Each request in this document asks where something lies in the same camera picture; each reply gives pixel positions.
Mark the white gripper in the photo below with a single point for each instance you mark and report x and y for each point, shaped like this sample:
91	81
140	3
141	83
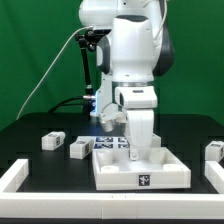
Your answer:
139	130

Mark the white square tabletop part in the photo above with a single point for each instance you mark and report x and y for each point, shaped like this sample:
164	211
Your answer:
156	168

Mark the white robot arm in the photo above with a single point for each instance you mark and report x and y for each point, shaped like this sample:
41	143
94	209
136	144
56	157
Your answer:
134	46

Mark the tag marker sheet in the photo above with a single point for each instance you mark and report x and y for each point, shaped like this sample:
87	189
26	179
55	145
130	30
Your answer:
109	142

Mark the white U-shaped fence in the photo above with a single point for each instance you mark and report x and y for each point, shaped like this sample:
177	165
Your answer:
14	204

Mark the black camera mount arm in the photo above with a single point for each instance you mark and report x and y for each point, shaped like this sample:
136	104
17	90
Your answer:
88	42

